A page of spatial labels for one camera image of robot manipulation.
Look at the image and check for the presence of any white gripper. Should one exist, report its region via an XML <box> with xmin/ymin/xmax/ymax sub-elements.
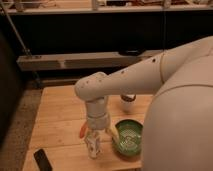
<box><xmin>82</xmin><ymin>97</ymin><xmax>119</xmax><ymax>141</ymax></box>

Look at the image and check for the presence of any small clear plastic bottle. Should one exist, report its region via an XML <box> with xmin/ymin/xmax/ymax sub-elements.
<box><xmin>84</xmin><ymin>130</ymin><xmax>100</xmax><ymax>159</ymax></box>

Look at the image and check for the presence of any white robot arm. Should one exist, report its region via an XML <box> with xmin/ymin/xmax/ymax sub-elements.
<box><xmin>75</xmin><ymin>36</ymin><xmax>213</xmax><ymax>171</ymax></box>

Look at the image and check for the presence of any orange carrot toy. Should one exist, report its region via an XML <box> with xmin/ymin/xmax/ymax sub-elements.
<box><xmin>79</xmin><ymin>127</ymin><xmax>86</xmax><ymax>138</ymax></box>

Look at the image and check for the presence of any green bowl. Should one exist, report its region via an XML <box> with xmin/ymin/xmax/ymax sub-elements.
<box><xmin>112</xmin><ymin>119</ymin><xmax>143</xmax><ymax>157</ymax></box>

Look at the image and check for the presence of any white cup with sponge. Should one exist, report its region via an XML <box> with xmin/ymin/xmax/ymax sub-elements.
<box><xmin>121</xmin><ymin>94</ymin><xmax>136</xmax><ymax>113</ymax></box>

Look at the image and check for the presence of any wooden table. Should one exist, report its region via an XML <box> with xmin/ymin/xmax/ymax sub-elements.
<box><xmin>22</xmin><ymin>84</ymin><xmax>154</xmax><ymax>171</ymax></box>

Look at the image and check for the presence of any black phone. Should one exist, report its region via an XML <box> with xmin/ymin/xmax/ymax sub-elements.
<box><xmin>34</xmin><ymin>149</ymin><xmax>53</xmax><ymax>171</ymax></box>

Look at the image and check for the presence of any long wooden shelf bench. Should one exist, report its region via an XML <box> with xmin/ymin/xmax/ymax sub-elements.
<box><xmin>17</xmin><ymin>50</ymin><xmax>160</xmax><ymax>71</ymax></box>

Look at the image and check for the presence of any black object on shelf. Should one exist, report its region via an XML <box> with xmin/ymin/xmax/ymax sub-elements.
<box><xmin>118</xmin><ymin>50</ymin><xmax>145</xmax><ymax>56</ymax></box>

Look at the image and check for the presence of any metal diagonal pole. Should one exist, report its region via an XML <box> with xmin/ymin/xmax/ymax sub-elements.
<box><xmin>0</xmin><ymin>0</ymin><xmax>42</xmax><ymax>56</ymax></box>

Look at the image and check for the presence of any hanging black cable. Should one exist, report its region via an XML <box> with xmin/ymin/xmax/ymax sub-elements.
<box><xmin>161</xmin><ymin>0</ymin><xmax>168</xmax><ymax>53</ymax></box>

